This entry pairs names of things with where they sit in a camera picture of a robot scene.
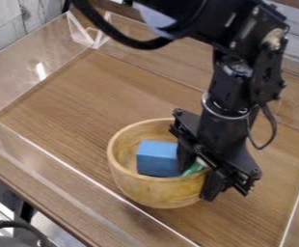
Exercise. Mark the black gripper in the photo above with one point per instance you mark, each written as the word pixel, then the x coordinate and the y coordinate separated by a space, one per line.
pixel 214 137

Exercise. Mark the green Expo marker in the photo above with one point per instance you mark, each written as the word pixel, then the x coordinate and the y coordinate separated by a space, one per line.
pixel 198 166

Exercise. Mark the blue foam block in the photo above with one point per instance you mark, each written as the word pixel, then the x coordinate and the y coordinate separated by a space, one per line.
pixel 157 159

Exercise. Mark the brown wooden bowl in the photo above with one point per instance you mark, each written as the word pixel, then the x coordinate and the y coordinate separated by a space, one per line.
pixel 150 191

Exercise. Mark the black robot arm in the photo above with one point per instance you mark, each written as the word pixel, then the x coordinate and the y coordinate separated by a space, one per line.
pixel 246 31

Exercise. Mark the clear acrylic tray wall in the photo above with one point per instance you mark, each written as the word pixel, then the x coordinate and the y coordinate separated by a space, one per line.
pixel 71 90

